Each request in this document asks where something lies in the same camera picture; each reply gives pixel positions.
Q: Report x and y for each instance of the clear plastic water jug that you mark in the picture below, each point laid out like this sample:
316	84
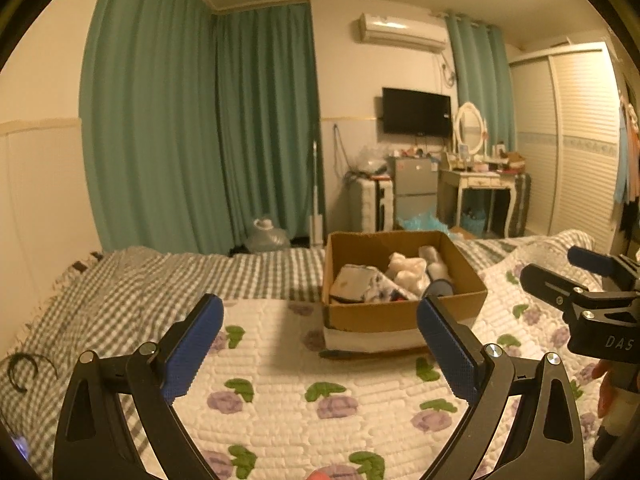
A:
267	237

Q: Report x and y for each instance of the white louvered wardrobe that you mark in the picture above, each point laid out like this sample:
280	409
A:
585	160

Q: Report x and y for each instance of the patterned socks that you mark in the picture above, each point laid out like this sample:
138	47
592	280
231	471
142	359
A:
352	282

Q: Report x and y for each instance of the clear plastic bag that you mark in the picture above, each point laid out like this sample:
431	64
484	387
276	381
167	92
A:
367	160

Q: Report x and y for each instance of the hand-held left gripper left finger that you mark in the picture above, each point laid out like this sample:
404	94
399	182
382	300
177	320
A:
192	350

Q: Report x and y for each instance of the person's right hand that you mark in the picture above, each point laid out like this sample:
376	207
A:
607	390

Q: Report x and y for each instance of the pile of white socks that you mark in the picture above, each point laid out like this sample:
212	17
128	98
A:
407	272

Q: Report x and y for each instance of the dark suitcase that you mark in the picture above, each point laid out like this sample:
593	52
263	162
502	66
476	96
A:
521	200

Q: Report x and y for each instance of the white floral quilt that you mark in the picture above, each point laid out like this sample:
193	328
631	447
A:
300	410

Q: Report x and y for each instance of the blue plastic bag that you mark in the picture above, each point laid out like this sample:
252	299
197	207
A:
420	222

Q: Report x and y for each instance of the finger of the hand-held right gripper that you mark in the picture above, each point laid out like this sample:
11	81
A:
545	280
590	258

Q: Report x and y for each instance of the white air conditioner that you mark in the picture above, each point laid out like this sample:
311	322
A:
400	30

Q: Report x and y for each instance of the black wall television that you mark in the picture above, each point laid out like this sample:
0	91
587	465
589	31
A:
416	111

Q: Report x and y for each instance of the floral printed tissue pack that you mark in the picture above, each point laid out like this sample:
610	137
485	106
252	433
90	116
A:
384	287

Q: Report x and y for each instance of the grey checked blanket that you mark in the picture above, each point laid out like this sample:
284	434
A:
150	285

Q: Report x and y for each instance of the white oval mirror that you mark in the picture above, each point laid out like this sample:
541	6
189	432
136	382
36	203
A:
469	127

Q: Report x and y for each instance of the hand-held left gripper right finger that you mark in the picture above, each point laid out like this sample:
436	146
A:
447	350

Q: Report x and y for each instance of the white dressing table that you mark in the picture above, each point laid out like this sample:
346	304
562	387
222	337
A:
475	180

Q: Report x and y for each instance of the black headband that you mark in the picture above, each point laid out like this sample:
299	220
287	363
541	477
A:
11	372

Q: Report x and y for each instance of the hanging clothes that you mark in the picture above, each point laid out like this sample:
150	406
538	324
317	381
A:
627	155

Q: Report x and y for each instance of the silver mini fridge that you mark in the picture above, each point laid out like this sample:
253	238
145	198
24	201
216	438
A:
412	185

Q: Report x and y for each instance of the light teal eyelet curtain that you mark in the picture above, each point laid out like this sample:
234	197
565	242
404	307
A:
480	75

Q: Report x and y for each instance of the small cardboard box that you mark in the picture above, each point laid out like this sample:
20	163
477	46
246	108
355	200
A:
514	161

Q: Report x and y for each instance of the air conditioner pipe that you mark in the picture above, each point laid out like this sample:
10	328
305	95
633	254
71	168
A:
447	70

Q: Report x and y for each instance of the brown cardboard box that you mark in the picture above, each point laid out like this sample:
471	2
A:
400	320

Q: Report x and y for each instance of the blue basket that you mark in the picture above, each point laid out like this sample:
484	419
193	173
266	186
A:
474	222

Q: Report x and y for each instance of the white suitcase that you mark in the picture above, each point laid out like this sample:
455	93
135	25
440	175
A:
367	205

